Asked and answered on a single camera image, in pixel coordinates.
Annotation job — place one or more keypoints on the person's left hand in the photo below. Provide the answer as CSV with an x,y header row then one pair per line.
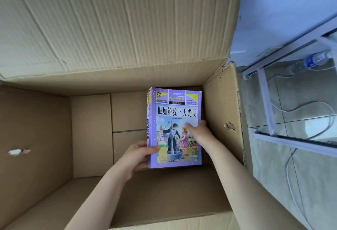
x,y
134,157

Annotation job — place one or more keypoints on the person's right hand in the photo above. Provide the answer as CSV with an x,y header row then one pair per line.
x,y
197,133

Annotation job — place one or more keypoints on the person's left thumb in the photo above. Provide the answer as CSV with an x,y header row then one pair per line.
x,y
154,150

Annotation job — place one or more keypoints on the person's right thumb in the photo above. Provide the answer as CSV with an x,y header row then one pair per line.
x,y
190,128

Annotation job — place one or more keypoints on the purple illustrated children's book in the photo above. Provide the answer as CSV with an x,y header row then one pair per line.
x,y
176,106

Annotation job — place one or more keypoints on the person's right forearm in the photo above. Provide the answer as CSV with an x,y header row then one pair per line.
x,y
247,185

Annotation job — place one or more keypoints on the person's left forearm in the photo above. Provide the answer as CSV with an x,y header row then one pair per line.
x,y
97,201

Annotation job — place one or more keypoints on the large brown cardboard box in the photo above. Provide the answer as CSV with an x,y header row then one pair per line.
x,y
105,40

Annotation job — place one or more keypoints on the clear plastic water bottle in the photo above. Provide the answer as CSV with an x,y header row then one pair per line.
x,y
310,61

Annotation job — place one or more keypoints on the white metal table frame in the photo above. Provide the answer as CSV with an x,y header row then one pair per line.
x,y
287,80

